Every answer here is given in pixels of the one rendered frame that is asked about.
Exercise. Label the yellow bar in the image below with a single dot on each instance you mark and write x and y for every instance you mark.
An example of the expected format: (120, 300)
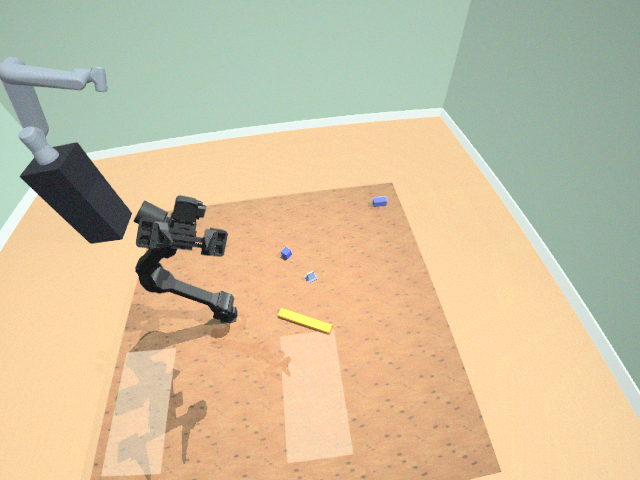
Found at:
(305, 320)

